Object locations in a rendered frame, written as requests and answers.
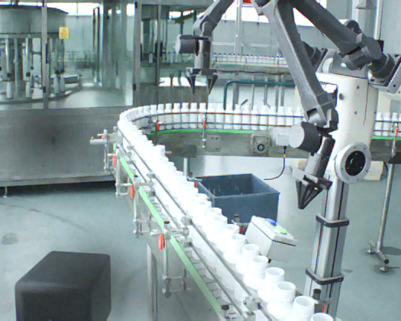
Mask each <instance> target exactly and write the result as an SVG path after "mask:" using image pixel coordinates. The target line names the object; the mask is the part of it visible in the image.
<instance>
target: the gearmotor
mask: <svg viewBox="0 0 401 321"><path fill-rule="evenodd" d="M291 131H292V128H284V127H277V128H276V127H271V128H269V130H268V133H267V132H260V131H254V132H251V142H250V153H251V156H252V157H254V156H267V157H269V154H270V146H271V147H283V149H284V156H283V157H284V162H283V171H284V169H285V159H286V147H292V146H290V145H289V134H290V132H291ZM282 173H283V172H282ZM282 173H281V174H282ZM281 174H280V175H281ZM280 175H279V176H280ZM279 176H277V177H279ZM277 177H273V178H267V179H264V180H272V179H275V178H277Z"/></svg>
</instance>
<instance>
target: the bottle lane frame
mask: <svg viewBox="0 0 401 321"><path fill-rule="evenodd" d="M128 177H129V183H132V180H133V179H134V175H133V173H132V172H131V170H130V169H129V167H128V165H127V163H126V162H125V160H124V158H123V157H122V156H121V158H120V184H124V183H128ZM120 191H121V193H127V192H128V186H126V187H124V186H121V188H120ZM123 197H124V198H125V201H126V202H127V204H128V206H129V208H130V210H131V211H132V213H133V215H134V189H133V198H131V193H129V194H128V195H123ZM138 211H139V213H140V214H141V220H147V219H148V212H149V211H150V220H149V221H148V222H142V223H141V230H142V231H147V230H148V223H150V231H149V232H145V233H143V234H144V237H145V240H146V242H147V243H148V245H149V247H150V249H151V251H152V253H153V255H154V257H155V258H156V260H157V263H158V264H159V266H160V269H161V270H162V272H163V249H159V238H158V236H150V233H151V232H162V228H163V219H162V218H161V216H160V214H159V213H158V212H157V210H156V208H155V207H154V205H153V203H152V202H151V201H150V198H149V197H148V196H147V194H146V193H145V191H144V189H143V188H142V186H140V189H139V190H138ZM169 246H170V277H179V276H181V275H182V272H181V269H182V266H183V267H184V268H185V277H184V278H183V277H182V278H181V279H179V280H172V282H171V283H170V287H171V288H172V290H178V289H181V282H182V280H183V281H184V282H185V287H184V290H182V291H181V292H176V293H174V294H175V296H176V298H177V299H178V301H179V303H180V305H181V307H182V308H183V310H184V312H185V314H186V317H187V319H188V320H189V321H212V320H216V319H217V313H218V312H220V311H221V304H220V303H219V302H218V301H217V299H218V298H215V295H214V294H213V292H212V291H213V290H210V289H209V287H208V286H207V283H206V282H205V281H204V280H203V279H202V277H201V276H200V274H199V273H198V271H197V270H196V267H195V266H194V264H193V263H192V262H191V261H190V258H188V256H187V255H186V252H184V250H183V248H182V247H181V246H180V245H179V242H178V241H177V240H176V237H174V235H171V239H170V240H169Z"/></svg>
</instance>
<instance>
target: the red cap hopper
mask: <svg viewBox="0 0 401 321"><path fill-rule="evenodd" d="M242 8H254V7H253V5H252V3H251V0H237V7H236V21H235V34H234V41H235V48H234V53H235V56H236V57H238V54H240V56H241V44H243V45H244V46H245V47H246V48H247V49H248V50H252V51H253V52H254V49H253V47H252V46H251V45H250V44H249V43H248V42H247V41H246V40H245V39H244V37H247V38H256V39H276V38H275V37H270V36H249V35H241V31H242ZM276 43H277V41H276V40H275V41H274V42H273V43H272V44H271V45H269V46H268V47H267V49H266V50H265V51H268V50H269V49H270V48H271V47H272V46H273V45H274V44H276ZM275 49H277V45H276V46H275V47H274V48H272V49H271V50H270V52H273V51H275ZM233 79H235V80H240V73H239V74H238V76H236V75H235V72H234V75H233ZM276 82H278V83H279V82H280V76H276ZM279 87H280V86H278V85H276V87H275V97H274V100H275V106H276V112H277V113H278V109H277V107H278V97H279ZM284 88H285V86H281V93H280V106H284V98H285V89H284ZM238 97H239V83H233V90H232V100H233V104H232V105H233V106H232V107H233V108H232V109H233V110H235V105H238ZM247 101H248V99H245V100H244V101H243V102H242V103H241V106H243V105H244V104H245V103H246V102H247Z"/></svg>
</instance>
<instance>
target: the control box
mask: <svg viewBox="0 0 401 321"><path fill-rule="evenodd" d="M277 226H279V227H281V226H280V225H278V224H277V223H276V224H272V223H269V222H266V219H262V218H260V217H257V216H253V217H252V220H251V223H250V225H249V226H248V229H247V231H246V233H245V236H246V240H247V241H248V242H249V243H250V245H253V244H255V245H258V246H259V247H260V255H262V256H264V257H266V258H268V263H270V262H271V261H272V260H277V261H282V262H285V263H288V261H289V258H290V256H291V254H292V253H293V250H294V248H295V245H296V243H297V240H296V239H295V238H294V237H293V236H292V235H291V234H289V233H288V232H286V233H282V232H279V231H277V230H276V229H275V228H276V227H277ZM281 228H282V227H281Z"/></svg>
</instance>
